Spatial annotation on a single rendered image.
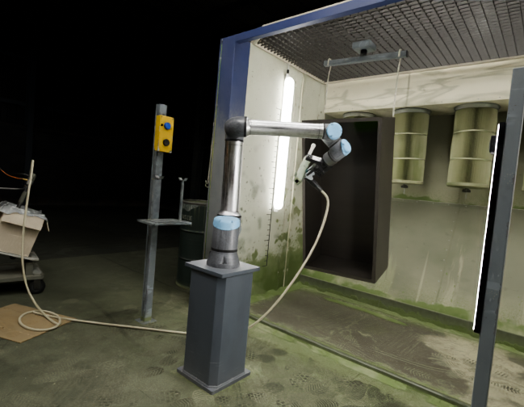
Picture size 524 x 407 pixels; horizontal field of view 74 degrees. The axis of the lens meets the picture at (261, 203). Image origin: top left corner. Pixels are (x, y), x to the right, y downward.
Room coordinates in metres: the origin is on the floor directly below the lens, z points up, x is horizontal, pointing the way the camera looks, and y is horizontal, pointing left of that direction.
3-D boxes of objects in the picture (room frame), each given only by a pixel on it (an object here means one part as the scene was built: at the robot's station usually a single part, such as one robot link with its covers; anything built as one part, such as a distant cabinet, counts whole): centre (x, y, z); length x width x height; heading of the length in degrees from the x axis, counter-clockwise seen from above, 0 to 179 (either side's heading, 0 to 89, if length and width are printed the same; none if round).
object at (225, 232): (1.97, 0.19, 0.83); 0.17 x 0.15 x 0.18; 1
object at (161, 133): (2.57, 0.76, 1.42); 0.12 x 0.06 x 0.26; 140
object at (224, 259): (1.96, 0.19, 0.69); 0.19 x 0.19 x 0.10
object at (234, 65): (2.94, 0.34, 1.14); 0.18 x 0.18 x 2.29; 50
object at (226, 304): (1.96, 0.19, 0.32); 0.31 x 0.31 x 0.64; 50
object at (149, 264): (2.60, 0.81, 0.82); 0.06 x 0.06 x 1.64; 50
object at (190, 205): (3.70, 0.56, 0.44); 0.59 x 0.58 x 0.89; 31
